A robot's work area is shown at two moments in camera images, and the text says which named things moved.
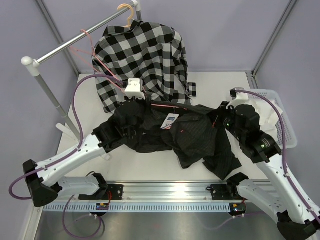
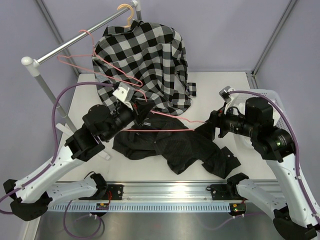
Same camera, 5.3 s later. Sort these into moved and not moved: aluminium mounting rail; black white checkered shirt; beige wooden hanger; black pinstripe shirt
Moved: black pinstripe shirt
Not moved: black white checkered shirt; aluminium mounting rail; beige wooden hanger
